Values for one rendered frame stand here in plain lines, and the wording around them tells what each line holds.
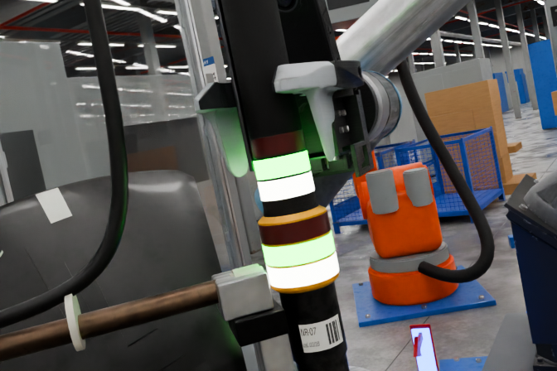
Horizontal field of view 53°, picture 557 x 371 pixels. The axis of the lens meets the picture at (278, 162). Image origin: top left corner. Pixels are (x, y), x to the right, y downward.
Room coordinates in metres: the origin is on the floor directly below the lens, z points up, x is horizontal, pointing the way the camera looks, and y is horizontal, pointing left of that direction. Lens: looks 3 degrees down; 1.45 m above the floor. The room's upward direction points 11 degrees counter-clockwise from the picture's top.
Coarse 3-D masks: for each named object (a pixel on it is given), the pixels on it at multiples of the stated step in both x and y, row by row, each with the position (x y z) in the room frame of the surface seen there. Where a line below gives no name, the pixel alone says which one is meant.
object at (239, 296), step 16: (224, 272) 0.34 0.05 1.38; (256, 272) 0.33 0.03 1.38; (224, 288) 0.31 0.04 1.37; (240, 288) 0.32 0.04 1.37; (256, 288) 0.32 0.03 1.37; (224, 304) 0.31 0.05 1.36; (240, 304) 0.32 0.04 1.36; (256, 304) 0.32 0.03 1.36; (272, 304) 0.32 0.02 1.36; (240, 320) 0.31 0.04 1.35; (256, 320) 0.31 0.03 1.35; (272, 320) 0.32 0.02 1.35; (240, 336) 0.31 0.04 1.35; (256, 336) 0.31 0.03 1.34; (272, 336) 0.31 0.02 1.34; (256, 352) 0.34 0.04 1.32; (272, 352) 0.32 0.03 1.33; (288, 352) 0.32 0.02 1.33; (272, 368) 0.32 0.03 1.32; (288, 368) 0.32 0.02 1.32; (352, 368) 0.37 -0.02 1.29
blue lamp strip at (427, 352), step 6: (414, 330) 0.66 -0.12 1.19; (420, 330) 0.66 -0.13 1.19; (426, 330) 0.66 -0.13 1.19; (426, 336) 0.66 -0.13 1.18; (426, 342) 0.66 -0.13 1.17; (426, 348) 0.66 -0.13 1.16; (432, 348) 0.66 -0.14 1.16; (426, 354) 0.66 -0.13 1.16; (432, 354) 0.66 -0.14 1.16; (420, 360) 0.66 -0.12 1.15; (426, 360) 0.66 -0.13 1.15; (432, 360) 0.66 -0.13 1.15; (420, 366) 0.66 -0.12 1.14; (426, 366) 0.66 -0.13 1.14; (432, 366) 0.66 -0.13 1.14
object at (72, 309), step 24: (96, 0) 0.32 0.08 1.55; (96, 24) 0.32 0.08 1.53; (96, 48) 0.32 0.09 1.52; (120, 120) 0.32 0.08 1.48; (120, 144) 0.32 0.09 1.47; (120, 168) 0.32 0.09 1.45; (120, 192) 0.31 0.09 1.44; (120, 216) 0.31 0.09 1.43; (120, 240) 0.32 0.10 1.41; (96, 264) 0.31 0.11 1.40; (72, 288) 0.31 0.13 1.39; (0, 312) 0.30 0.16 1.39; (24, 312) 0.30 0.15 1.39; (72, 312) 0.30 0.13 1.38; (72, 336) 0.30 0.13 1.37
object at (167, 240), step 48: (96, 192) 0.44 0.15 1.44; (144, 192) 0.45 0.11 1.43; (192, 192) 0.47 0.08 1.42; (48, 240) 0.40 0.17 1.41; (96, 240) 0.41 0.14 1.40; (144, 240) 0.41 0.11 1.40; (192, 240) 0.42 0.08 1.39; (0, 288) 0.37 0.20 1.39; (48, 288) 0.37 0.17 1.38; (96, 288) 0.38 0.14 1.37; (144, 288) 0.38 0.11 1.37; (96, 336) 0.36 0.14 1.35; (144, 336) 0.36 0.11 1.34; (192, 336) 0.36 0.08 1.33
